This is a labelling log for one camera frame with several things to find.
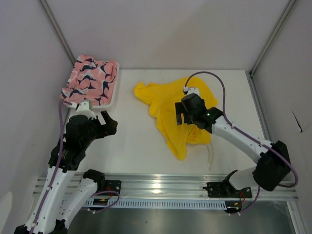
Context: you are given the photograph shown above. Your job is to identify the corner frame post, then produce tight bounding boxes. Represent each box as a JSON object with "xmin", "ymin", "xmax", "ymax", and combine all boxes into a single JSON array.
[
  {"xmin": 249, "ymin": 0, "xmax": 299, "ymax": 78},
  {"xmin": 38, "ymin": 0, "xmax": 76, "ymax": 65}
]

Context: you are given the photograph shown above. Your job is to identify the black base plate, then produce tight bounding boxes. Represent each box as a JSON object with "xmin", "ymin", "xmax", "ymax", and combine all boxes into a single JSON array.
[
  {"xmin": 104, "ymin": 180, "xmax": 121, "ymax": 196},
  {"xmin": 202, "ymin": 182, "xmax": 253, "ymax": 198}
]

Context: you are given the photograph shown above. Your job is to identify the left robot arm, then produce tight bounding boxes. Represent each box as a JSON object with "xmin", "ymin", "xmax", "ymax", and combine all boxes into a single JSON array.
[{"xmin": 15, "ymin": 111, "xmax": 119, "ymax": 234}]

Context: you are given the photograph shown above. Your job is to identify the yellow shorts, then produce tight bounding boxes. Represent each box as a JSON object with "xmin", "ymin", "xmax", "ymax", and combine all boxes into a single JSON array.
[{"xmin": 133, "ymin": 77, "xmax": 218, "ymax": 171}]

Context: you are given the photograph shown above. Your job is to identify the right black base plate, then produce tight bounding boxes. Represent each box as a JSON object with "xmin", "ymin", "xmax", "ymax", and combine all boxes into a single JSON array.
[{"xmin": 202, "ymin": 182, "xmax": 253, "ymax": 198}]

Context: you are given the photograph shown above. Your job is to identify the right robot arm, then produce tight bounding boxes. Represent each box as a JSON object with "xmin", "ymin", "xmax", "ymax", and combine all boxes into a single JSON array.
[{"xmin": 175, "ymin": 93, "xmax": 291, "ymax": 197}]

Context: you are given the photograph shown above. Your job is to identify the white tray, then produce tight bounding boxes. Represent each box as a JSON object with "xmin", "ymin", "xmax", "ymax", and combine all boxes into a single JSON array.
[{"xmin": 87, "ymin": 60, "xmax": 120, "ymax": 110}]

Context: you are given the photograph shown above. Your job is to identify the right corner frame post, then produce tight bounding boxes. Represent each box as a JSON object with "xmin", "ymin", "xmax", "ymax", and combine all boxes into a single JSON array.
[{"xmin": 249, "ymin": 0, "xmax": 299, "ymax": 78}]

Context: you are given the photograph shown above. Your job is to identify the pink patterned shorts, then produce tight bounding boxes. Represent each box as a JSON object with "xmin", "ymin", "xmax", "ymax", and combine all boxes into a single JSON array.
[{"xmin": 60, "ymin": 54, "xmax": 119, "ymax": 108}]

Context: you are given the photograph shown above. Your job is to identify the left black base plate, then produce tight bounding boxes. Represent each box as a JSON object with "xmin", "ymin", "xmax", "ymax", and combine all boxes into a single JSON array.
[{"xmin": 104, "ymin": 180, "xmax": 121, "ymax": 196}]

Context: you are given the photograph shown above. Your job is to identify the slotted cable duct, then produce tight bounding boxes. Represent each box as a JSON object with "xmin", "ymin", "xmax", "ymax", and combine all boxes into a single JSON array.
[{"xmin": 73, "ymin": 199, "xmax": 229, "ymax": 210}]

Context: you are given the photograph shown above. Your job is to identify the aluminium mounting rail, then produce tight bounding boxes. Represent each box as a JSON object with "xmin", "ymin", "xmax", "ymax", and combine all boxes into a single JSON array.
[{"xmin": 33, "ymin": 173, "xmax": 298, "ymax": 201}]

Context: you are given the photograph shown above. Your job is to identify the right side table rail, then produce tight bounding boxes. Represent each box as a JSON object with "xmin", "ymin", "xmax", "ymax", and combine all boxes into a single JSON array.
[{"xmin": 245, "ymin": 71, "xmax": 273, "ymax": 141}]

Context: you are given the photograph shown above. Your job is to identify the left corner frame post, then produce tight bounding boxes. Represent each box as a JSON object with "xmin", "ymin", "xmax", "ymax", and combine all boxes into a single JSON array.
[{"xmin": 38, "ymin": 0, "xmax": 76, "ymax": 65}]

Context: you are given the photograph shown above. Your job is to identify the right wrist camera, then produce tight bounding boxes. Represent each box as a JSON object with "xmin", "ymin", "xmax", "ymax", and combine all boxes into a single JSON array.
[{"xmin": 183, "ymin": 86, "xmax": 200, "ymax": 96}]

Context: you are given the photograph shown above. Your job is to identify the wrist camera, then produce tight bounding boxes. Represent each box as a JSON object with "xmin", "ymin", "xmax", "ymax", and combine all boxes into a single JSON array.
[
  {"xmin": 71, "ymin": 99, "xmax": 96, "ymax": 119},
  {"xmin": 183, "ymin": 86, "xmax": 200, "ymax": 96}
]

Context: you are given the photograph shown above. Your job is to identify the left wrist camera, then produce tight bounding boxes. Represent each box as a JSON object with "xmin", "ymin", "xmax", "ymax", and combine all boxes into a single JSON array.
[{"xmin": 71, "ymin": 99, "xmax": 96, "ymax": 119}]

